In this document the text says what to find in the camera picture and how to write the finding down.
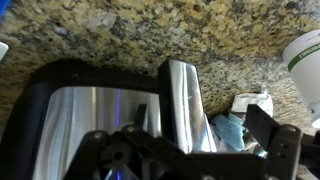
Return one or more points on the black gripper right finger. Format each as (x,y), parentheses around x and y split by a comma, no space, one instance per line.
(283,146)

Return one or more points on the crumpled white blue packet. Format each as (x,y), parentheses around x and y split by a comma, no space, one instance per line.
(230,130)

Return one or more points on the small white mug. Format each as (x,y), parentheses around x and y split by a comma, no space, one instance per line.
(2,50)

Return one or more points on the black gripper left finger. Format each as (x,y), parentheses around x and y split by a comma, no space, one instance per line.
(100,153)

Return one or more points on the white paper cup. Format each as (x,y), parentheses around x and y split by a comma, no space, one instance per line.
(306,73)

